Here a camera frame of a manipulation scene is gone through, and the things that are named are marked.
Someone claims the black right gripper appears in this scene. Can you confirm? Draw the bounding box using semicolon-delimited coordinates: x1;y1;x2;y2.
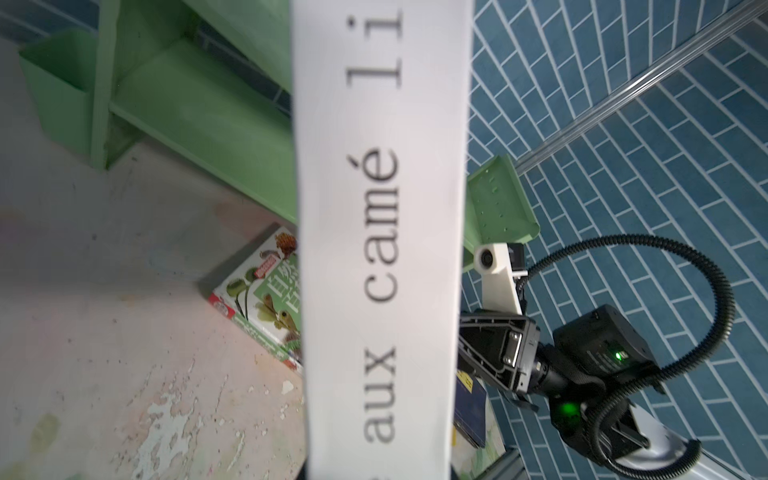
457;310;542;396

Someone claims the green nature encyclopedia book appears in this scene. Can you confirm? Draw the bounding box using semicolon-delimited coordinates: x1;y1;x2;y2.
208;224;303;375

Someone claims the white paperback book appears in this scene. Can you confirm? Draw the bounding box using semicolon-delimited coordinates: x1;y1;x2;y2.
291;1;473;479

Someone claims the dark blue book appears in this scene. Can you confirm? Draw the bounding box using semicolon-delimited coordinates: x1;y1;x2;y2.
454;370;487;448

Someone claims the green metal bookshelf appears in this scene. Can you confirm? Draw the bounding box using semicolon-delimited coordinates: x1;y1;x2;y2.
92;1;540;268

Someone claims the green plastic side bin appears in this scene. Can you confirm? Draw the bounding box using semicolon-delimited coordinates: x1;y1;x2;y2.
19;29;97;156

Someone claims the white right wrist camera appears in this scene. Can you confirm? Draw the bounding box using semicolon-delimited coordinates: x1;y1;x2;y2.
474;243;528;315

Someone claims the black corrugated cable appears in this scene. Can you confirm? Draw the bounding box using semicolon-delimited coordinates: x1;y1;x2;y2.
524;233;737;480

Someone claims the right aluminium corner post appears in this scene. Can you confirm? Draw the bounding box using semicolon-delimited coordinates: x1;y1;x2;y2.
513;0;767;175

